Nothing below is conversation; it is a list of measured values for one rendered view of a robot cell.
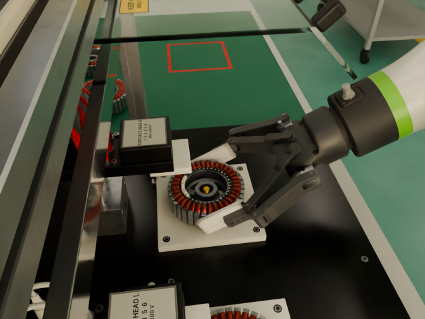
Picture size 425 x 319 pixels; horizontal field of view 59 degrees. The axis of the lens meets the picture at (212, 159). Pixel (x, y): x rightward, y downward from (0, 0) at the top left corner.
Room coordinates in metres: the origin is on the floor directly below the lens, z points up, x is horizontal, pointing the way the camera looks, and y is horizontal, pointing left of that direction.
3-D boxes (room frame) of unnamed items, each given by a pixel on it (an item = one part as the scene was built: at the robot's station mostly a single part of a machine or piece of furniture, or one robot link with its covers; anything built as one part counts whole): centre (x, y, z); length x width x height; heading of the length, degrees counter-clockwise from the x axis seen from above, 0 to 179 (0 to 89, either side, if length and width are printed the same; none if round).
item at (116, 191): (0.36, 0.15, 0.80); 0.07 x 0.05 x 0.06; 7
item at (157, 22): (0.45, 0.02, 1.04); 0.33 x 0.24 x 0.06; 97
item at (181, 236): (0.38, 0.01, 0.78); 0.15 x 0.15 x 0.01; 7
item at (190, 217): (0.38, 0.01, 0.80); 0.11 x 0.11 x 0.04
